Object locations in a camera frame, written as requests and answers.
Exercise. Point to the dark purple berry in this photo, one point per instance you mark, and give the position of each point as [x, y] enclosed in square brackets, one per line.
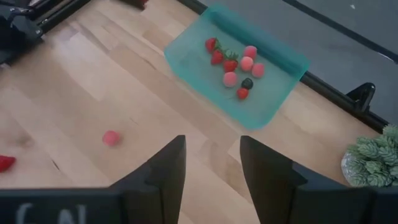
[247, 83]

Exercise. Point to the small red cherry with stem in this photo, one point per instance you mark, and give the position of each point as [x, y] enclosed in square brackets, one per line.
[242, 93]

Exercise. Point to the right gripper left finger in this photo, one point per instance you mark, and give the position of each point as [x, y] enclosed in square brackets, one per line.
[164, 193]

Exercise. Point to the black frame clamp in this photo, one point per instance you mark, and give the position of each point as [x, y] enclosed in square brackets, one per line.
[362, 95]

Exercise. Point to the teal translucent plastic container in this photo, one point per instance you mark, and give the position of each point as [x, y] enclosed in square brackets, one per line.
[192, 62]

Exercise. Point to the potted green succulent plant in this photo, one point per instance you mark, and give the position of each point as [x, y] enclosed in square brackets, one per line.
[373, 158]

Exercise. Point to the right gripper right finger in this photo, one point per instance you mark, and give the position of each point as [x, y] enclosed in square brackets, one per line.
[270, 193]

